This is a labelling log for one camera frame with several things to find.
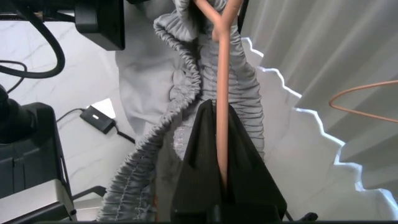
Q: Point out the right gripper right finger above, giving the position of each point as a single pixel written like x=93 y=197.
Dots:
x=252 y=186

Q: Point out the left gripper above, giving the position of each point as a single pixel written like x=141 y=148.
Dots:
x=99 y=21

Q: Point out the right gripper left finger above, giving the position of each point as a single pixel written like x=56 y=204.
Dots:
x=196 y=177

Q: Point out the pale grey shorts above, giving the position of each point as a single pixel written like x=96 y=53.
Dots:
x=146 y=77

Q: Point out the pink clothes hanger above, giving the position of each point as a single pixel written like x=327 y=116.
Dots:
x=223 y=93
x=357 y=112

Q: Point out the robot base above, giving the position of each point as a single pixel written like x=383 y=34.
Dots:
x=31 y=174

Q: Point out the black power adapter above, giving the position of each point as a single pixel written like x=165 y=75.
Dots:
x=98 y=119

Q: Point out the white curtain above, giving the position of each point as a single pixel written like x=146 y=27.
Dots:
x=326 y=46

